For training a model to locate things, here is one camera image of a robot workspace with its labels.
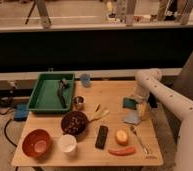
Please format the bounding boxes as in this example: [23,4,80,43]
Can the white cup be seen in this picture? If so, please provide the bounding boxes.
[58,134,77,155]

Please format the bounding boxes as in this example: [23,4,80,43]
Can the orange carrot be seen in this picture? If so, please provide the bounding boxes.
[108,147,136,156]

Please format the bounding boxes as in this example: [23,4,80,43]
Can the small metal cup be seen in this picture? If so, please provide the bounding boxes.
[73,96,84,110]

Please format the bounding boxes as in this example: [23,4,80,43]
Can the red bowl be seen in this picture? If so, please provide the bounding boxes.
[22,129,52,158]

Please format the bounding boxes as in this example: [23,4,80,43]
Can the teal green sponge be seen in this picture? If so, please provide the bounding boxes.
[123,98,136,110]

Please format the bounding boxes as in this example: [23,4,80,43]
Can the black cable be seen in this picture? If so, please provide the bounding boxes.
[0,96,19,148]

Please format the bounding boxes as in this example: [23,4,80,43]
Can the black brush in tray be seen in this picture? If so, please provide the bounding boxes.
[57,78,69,108]

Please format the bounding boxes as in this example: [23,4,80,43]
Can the metal fork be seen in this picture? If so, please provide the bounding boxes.
[130,125,149,154]

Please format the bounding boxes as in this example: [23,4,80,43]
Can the green plastic tray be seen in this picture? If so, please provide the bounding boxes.
[27,72,74,114]

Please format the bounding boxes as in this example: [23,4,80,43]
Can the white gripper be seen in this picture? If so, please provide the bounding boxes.
[133,84,150,117]

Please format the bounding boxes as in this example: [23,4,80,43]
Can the dark bowl with food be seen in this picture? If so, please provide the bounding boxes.
[61,111,89,136]

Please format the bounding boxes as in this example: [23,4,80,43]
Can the blue cup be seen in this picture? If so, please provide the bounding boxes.
[80,74,91,88]

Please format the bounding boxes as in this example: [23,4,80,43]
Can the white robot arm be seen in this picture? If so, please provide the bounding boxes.
[133,68,193,171]

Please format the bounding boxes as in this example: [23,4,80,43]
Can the blue box on floor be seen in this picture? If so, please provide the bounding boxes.
[14,104,28,121]

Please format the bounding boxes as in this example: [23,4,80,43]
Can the yellow banana peel toy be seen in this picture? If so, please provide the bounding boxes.
[89,105,109,122]

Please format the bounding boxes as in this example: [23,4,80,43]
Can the black remote control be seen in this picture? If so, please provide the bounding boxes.
[95,125,108,149]

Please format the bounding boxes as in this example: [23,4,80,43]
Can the grey blue cloth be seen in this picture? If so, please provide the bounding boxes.
[123,111,141,125]

